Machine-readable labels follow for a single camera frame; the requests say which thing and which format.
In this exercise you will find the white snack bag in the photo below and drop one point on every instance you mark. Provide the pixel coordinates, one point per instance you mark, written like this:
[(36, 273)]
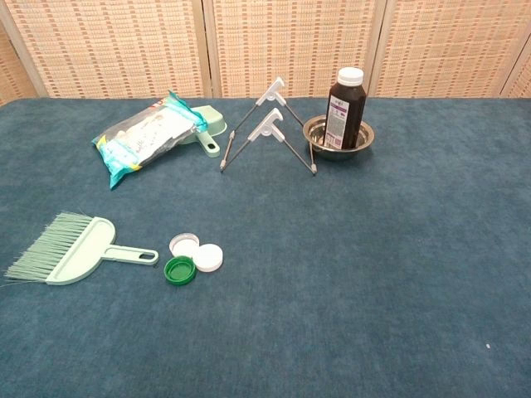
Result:
[(141, 137)]

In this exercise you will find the blue felt table cover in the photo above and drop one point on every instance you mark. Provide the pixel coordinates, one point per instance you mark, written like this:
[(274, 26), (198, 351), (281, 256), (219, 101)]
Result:
[(332, 269)]

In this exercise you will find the dark brown bottle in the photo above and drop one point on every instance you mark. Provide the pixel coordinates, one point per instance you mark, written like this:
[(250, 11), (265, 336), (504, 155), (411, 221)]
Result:
[(346, 108)]

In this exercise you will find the woven folding screen panel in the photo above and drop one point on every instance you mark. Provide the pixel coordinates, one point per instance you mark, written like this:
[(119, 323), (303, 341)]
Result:
[(16, 70), (522, 83), (290, 41), (448, 45), (116, 45)]

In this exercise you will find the green plastic dustpan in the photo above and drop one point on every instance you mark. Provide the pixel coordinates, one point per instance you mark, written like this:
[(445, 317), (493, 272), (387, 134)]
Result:
[(209, 118)]

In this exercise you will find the white round cap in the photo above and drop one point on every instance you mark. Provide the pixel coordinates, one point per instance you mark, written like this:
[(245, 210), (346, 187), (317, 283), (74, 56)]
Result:
[(207, 256)]

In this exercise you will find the stainless steel bowl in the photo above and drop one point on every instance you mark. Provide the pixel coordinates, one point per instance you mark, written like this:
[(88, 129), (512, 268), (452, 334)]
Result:
[(365, 143)]

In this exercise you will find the green bottle cap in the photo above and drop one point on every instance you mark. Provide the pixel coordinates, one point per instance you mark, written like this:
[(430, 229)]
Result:
[(179, 271)]

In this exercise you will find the white bottle cap open side up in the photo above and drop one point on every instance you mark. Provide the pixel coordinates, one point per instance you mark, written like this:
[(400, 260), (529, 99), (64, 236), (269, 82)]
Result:
[(182, 248)]

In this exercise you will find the small green hand broom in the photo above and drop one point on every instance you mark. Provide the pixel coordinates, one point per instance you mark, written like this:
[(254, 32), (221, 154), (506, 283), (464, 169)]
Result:
[(83, 253)]

